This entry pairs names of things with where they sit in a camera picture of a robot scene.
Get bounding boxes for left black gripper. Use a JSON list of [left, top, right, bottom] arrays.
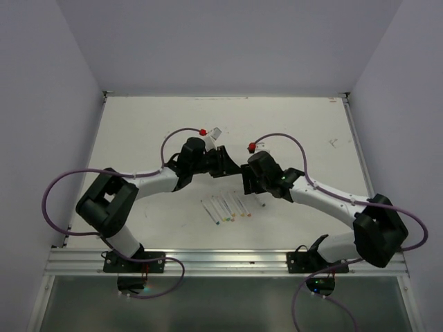
[[190, 145, 242, 177]]

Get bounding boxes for orange cap marker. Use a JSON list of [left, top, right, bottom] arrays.
[[233, 191, 252, 217]]

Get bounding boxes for light green cap marker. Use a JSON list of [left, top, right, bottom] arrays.
[[212, 196, 232, 221]]

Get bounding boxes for teal green marker pen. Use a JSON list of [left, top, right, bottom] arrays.
[[200, 200, 219, 225]]

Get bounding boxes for dark green cap marker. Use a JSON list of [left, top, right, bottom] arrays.
[[255, 195, 266, 207]]

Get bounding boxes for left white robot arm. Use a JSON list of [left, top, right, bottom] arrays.
[[75, 138, 241, 272]]

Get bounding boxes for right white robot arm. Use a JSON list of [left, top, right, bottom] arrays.
[[241, 151, 408, 272]]

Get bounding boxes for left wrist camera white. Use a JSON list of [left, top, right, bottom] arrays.
[[203, 127, 222, 151]]

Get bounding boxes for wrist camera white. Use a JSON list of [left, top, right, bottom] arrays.
[[255, 142, 270, 153], [203, 127, 222, 151]]

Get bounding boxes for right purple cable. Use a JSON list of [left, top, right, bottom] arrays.
[[247, 133, 429, 332]]

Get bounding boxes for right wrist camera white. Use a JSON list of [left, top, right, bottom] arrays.
[[255, 142, 270, 153]]

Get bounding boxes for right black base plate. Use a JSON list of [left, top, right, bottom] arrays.
[[286, 251, 349, 274]]

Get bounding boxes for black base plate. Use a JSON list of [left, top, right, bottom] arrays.
[[103, 251, 165, 274], [286, 251, 349, 274]]

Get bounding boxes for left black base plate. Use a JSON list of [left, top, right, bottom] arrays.
[[103, 251, 165, 274]]

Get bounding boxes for aluminium rail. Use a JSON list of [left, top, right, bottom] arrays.
[[44, 248, 408, 277]]

